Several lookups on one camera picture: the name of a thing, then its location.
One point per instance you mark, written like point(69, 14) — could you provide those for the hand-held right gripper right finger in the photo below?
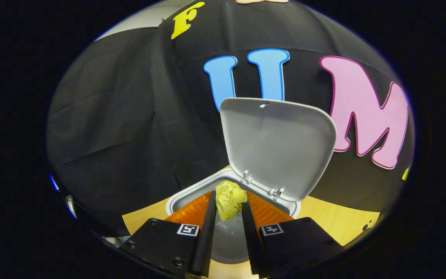
point(251, 240)

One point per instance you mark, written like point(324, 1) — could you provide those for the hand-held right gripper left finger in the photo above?
point(207, 232)

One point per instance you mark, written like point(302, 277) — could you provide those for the yellow paper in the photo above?
point(229, 199)

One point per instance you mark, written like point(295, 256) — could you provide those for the white desktop garbage bin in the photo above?
point(277, 147)

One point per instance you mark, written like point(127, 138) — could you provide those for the wooden desktop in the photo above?
point(331, 221)

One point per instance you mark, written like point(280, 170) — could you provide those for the black backdrop cloth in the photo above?
point(130, 116)

